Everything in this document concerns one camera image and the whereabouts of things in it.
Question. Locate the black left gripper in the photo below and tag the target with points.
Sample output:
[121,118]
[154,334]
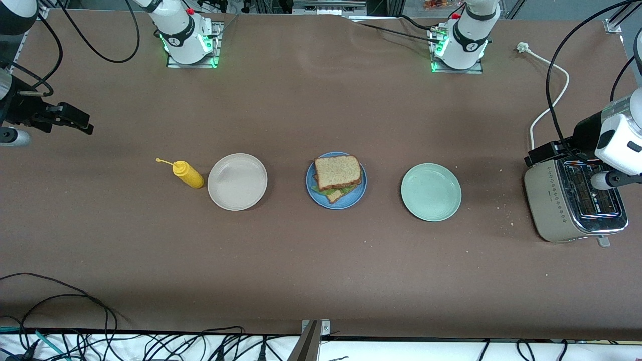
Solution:
[584,134]

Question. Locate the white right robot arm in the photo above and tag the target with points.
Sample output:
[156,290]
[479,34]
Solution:
[183,30]

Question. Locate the light green round plate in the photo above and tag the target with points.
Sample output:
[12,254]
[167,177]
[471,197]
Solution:
[431,192]

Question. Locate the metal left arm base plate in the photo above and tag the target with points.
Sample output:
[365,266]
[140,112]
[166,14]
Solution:
[474,70]

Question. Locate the aluminium frame profile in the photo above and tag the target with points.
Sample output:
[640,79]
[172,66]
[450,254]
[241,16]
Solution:
[614,25]

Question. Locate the blue round plate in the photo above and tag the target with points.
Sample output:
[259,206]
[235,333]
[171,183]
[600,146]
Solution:
[351,200]

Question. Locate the aluminium frame bracket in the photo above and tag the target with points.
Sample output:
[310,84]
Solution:
[308,343]

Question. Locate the orange packaged item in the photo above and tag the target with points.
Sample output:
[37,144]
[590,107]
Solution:
[437,4]

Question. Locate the yellow squeeze sauce bottle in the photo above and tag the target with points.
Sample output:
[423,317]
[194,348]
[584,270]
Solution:
[189,175]

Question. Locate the grey metal rail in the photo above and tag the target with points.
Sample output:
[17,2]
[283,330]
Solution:
[328,6]

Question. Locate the green lettuce leaf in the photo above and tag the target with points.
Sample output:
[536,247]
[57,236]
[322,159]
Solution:
[321,190]

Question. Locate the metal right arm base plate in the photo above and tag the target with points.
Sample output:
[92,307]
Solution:
[217,45]

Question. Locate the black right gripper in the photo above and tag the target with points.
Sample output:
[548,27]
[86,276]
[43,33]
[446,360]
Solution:
[22,109]

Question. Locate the beige round plate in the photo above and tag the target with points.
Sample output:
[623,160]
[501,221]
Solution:
[237,181]

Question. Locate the brown bread slice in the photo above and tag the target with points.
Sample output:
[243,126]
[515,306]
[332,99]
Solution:
[333,196]
[338,171]

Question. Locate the silver two-slot toaster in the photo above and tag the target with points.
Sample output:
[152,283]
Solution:
[546,200]

